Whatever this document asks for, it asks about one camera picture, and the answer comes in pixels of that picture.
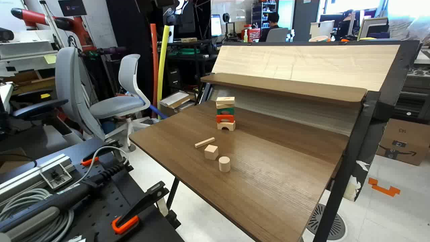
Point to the small wooden cube block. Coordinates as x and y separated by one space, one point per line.
212 152

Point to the orange wooden arch block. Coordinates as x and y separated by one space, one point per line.
225 117

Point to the green wooden block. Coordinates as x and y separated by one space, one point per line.
226 109

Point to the natural wooden rectangular block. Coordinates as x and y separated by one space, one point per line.
225 101

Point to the flat wooden stick block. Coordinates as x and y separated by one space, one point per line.
205 143

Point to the stack of boxes and papers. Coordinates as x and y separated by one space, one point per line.
177 101

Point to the wooden cylinder block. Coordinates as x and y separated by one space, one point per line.
225 164

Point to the yellow foam noodle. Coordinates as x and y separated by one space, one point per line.
162 67

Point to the pale desk rear panel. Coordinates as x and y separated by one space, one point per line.
291 112

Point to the brown wooden desk shelf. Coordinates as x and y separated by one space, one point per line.
287 87

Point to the orange foam noodle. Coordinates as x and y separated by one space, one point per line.
155 67

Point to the white office chair grey seat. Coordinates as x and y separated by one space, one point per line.
128 74

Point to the grey chair back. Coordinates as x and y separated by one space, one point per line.
279 35

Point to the light wooden back panel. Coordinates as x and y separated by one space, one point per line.
310 65

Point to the seated person dark hair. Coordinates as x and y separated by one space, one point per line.
272 20

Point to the grey high-back office chair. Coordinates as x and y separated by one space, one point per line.
72 89

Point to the round floor drain grate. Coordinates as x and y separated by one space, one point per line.
334 226

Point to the yellow sticky note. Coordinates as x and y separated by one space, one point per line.
50 58

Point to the silver computer monitor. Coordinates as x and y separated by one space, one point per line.
374 27

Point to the large printed cardboard box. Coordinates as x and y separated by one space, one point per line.
404 141

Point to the red and white machine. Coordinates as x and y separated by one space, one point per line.
32 17

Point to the black metal desk frame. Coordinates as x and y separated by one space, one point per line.
354 148

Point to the aluminium extrusion rail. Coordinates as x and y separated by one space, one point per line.
28 172

